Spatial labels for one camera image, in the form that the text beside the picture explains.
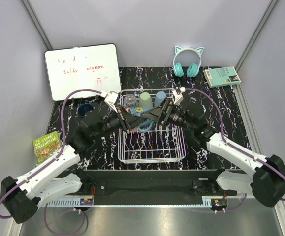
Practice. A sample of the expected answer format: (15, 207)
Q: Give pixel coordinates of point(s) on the light blue handled mug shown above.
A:
(147, 124)

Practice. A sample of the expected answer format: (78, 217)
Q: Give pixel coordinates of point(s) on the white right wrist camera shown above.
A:
(178, 95)

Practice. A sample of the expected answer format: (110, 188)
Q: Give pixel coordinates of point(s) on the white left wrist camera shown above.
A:
(111, 99)

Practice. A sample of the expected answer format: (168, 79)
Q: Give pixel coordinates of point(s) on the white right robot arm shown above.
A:
(262, 176)

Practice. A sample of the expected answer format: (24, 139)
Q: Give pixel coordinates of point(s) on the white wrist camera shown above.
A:
(111, 99)
(178, 95)

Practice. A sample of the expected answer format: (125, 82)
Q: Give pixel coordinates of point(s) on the green plastic cup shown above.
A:
(145, 100)

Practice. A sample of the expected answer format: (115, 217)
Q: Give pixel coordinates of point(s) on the white wire dish rack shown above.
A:
(162, 143)

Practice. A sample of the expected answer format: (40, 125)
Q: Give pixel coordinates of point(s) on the dark blue ceramic mug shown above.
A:
(83, 109)

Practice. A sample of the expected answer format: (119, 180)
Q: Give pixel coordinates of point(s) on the teal cat ear headphones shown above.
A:
(190, 57)

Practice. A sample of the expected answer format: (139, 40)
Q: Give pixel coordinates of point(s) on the light blue plastic cup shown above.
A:
(159, 98)

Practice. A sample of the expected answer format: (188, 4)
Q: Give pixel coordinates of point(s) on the green treehouse book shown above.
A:
(46, 146)

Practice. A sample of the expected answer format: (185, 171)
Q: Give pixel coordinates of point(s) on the teal book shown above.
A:
(223, 76)

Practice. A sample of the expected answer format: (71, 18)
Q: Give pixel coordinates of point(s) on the clear glass cup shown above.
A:
(130, 101)

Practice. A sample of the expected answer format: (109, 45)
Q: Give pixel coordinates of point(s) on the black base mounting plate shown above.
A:
(197, 182)

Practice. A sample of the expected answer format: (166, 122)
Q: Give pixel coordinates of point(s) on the grey cable duct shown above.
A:
(151, 203)

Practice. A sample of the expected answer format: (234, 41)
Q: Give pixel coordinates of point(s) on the white whiteboard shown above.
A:
(90, 67)

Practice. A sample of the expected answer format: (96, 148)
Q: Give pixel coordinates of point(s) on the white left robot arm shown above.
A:
(23, 196)

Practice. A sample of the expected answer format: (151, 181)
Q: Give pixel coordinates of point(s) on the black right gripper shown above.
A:
(153, 114)

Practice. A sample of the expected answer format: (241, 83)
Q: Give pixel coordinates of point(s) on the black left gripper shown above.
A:
(131, 121)

